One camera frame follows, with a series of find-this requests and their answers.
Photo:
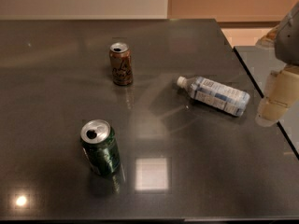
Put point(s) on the orange soda can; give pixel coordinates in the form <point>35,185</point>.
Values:
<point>120,60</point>

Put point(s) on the green soda can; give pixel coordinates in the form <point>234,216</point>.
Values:
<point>100,146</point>

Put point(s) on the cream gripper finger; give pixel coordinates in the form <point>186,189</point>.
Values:
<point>280,93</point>

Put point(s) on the clear plastic water bottle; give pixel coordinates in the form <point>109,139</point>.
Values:
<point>210,92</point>

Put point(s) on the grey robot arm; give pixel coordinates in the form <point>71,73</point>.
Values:
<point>286,42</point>

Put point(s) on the grey side table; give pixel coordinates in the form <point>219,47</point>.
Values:
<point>259,63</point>

